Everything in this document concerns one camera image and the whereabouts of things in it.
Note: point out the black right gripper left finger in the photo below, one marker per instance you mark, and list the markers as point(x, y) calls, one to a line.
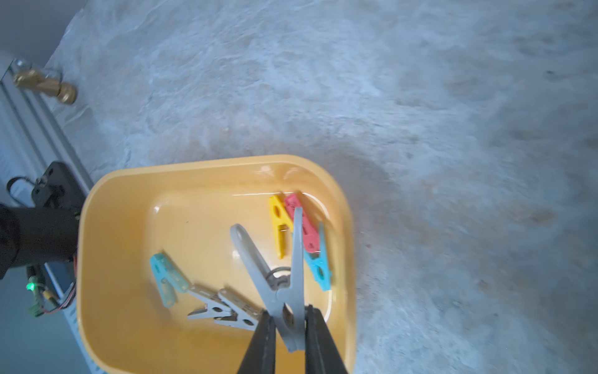
point(260, 356)

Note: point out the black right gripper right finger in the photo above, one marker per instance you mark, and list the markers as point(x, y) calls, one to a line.
point(321, 353)

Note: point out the grey clothespin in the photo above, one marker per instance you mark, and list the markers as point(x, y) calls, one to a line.
point(224, 308)
point(284, 296)

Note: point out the yellow clothespin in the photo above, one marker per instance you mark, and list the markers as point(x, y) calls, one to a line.
point(281, 221)

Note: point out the yellow plastic storage tray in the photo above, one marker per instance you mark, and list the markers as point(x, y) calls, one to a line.
point(186, 211)

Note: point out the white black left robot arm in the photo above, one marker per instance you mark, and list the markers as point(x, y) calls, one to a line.
point(32, 236)

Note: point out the teal clothespin tray bottom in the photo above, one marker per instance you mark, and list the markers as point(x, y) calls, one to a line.
point(169, 280)

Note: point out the pink clothespin in tray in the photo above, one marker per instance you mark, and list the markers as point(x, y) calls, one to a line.
point(310, 233)

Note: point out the left controller board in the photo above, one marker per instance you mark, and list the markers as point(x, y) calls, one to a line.
point(46, 302)

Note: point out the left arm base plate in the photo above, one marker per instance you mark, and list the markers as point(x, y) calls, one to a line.
point(58, 188)

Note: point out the aluminium front rail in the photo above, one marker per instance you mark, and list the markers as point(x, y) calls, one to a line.
point(31, 137)

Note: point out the brass fitting near rail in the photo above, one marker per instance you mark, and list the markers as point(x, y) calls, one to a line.
point(54, 88)

